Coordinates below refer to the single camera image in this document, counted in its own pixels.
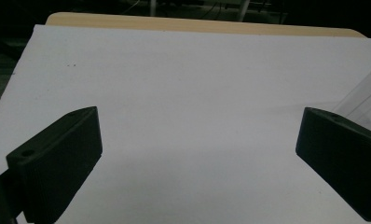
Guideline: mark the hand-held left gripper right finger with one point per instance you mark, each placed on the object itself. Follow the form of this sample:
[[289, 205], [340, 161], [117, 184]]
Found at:
[[342, 155]]

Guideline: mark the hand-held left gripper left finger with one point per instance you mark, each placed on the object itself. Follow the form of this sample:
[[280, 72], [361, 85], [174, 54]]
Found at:
[[56, 168]]

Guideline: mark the clear acrylic organizer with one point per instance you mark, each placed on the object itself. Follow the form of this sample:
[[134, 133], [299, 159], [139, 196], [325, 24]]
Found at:
[[365, 99]]

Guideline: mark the white table mat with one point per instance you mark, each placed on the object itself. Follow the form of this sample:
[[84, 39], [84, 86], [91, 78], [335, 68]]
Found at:
[[186, 93]]

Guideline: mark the wooden table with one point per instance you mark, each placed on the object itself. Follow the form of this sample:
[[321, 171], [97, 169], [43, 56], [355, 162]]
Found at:
[[189, 25]]

